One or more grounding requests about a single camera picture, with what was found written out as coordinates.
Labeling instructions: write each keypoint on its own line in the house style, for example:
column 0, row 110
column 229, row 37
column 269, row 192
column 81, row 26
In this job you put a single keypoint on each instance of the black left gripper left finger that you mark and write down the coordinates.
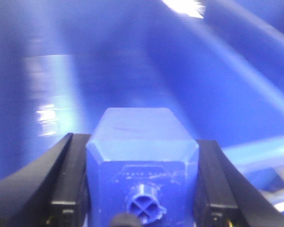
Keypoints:
column 52, row 191

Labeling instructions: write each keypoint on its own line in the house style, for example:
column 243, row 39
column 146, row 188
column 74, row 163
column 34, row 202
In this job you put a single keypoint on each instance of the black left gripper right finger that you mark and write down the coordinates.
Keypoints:
column 224, row 197

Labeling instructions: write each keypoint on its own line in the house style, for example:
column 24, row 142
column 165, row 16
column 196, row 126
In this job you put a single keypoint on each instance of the blue bottle-shaped plastic part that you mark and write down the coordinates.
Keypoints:
column 142, row 161

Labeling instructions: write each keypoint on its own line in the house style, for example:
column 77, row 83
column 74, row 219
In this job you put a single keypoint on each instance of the large blue plastic bin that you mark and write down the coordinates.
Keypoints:
column 218, row 65

